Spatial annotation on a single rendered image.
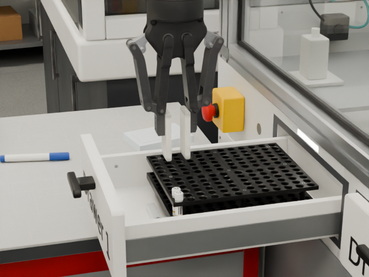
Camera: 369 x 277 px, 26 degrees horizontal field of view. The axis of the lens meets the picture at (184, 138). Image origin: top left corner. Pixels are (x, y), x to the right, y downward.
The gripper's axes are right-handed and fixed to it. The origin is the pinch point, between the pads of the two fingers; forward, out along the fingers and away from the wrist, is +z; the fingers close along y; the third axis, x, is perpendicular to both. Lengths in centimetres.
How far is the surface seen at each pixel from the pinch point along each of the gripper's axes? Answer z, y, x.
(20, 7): 75, 5, 427
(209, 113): 12.0, 16.3, 37.6
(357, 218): 8.8, 21.2, -14.6
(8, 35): 83, -6, 383
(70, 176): 8.4, -14.0, 8.2
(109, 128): 24, 1, 65
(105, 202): 7.6, -10.8, -3.4
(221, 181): 9.7, 7.8, 3.2
